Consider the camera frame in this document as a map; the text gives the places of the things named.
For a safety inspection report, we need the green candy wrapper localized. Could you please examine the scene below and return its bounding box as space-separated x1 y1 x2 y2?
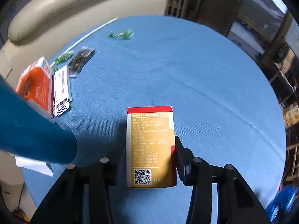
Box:
51 51 75 72
108 29 135 40

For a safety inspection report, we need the white straw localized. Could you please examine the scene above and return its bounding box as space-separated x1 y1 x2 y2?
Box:
61 17 118 56

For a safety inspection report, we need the blue tablecloth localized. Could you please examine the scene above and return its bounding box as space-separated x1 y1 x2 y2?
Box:
22 15 287 224

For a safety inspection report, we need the wooden radiator cover cabinet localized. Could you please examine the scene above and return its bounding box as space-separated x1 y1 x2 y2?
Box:
164 0 202 22

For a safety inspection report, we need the orange and white box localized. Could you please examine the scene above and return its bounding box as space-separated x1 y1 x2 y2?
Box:
16 57 53 119

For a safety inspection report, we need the red and gold medicine box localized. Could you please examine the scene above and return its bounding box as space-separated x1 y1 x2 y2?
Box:
126 106 177 188

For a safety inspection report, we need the white barcode label card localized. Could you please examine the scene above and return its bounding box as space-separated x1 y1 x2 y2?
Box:
52 65 72 117

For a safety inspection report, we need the cream leather sofa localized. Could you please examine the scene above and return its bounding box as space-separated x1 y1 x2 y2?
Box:
1 0 168 88

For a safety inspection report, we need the white tissue stack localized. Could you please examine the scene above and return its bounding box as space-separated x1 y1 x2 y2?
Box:
15 156 53 177

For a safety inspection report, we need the teal thermos bottle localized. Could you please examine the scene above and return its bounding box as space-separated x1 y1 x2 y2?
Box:
1 78 78 164

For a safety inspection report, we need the dark foil wrapper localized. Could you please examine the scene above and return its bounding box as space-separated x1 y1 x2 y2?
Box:
68 46 97 78

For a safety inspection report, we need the blue plastic bag ball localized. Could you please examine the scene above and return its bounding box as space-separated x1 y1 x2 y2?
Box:
266 185 298 223

